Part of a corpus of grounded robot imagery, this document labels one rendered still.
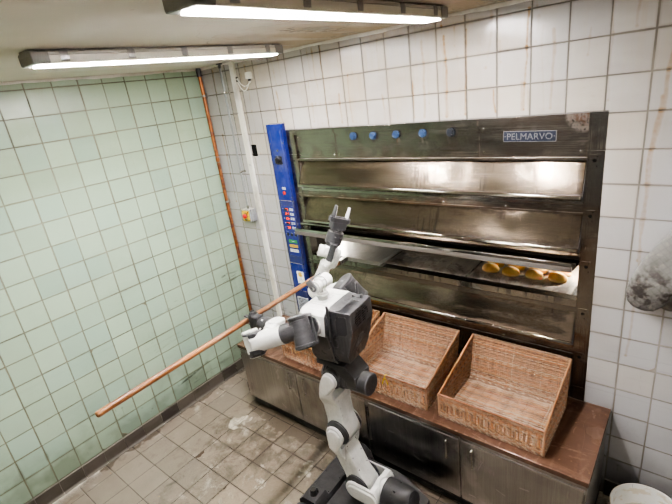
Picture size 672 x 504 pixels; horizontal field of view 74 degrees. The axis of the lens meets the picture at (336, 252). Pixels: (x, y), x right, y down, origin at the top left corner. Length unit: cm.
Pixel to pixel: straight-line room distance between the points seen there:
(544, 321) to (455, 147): 106
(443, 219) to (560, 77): 92
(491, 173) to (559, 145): 35
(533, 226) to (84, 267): 278
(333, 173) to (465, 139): 94
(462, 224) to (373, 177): 63
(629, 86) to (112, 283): 318
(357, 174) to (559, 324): 145
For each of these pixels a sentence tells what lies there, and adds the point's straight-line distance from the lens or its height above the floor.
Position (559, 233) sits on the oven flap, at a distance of 245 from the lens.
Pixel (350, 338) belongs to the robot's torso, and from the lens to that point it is 204.
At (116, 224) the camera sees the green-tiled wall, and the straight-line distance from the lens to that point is 344.
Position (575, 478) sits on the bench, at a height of 58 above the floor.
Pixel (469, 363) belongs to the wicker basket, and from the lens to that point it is 288.
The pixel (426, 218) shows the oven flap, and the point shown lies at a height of 155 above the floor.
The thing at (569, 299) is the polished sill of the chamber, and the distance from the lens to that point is 258.
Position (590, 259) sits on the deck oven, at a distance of 247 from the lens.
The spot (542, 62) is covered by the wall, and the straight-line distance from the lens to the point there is 233.
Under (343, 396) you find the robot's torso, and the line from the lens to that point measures 244.
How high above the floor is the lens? 235
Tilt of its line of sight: 20 degrees down
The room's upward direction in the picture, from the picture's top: 8 degrees counter-clockwise
